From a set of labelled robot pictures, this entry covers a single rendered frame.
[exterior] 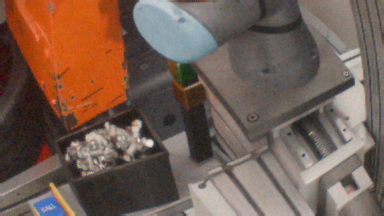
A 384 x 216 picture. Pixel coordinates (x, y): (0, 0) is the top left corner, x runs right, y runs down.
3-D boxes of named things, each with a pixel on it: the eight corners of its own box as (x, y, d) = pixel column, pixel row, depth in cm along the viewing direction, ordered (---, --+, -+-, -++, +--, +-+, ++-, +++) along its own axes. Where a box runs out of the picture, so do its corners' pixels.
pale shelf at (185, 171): (188, 143, 217) (185, 129, 215) (237, 187, 204) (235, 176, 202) (30, 209, 203) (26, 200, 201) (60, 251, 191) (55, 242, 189)
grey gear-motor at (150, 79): (133, 97, 287) (118, -9, 266) (225, 187, 256) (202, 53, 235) (78, 128, 282) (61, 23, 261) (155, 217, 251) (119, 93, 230)
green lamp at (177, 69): (190, 64, 200) (187, 45, 198) (203, 75, 197) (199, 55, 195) (168, 74, 199) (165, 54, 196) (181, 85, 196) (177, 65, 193)
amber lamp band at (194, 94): (195, 89, 203) (191, 69, 201) (208, 101, 200) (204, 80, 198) (173, 99, 202) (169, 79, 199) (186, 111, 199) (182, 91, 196)
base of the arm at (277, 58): (333, 71, 160) (324, 21, 154) (259, 104, 157) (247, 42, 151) (293, 24, 171) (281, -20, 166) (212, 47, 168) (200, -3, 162)
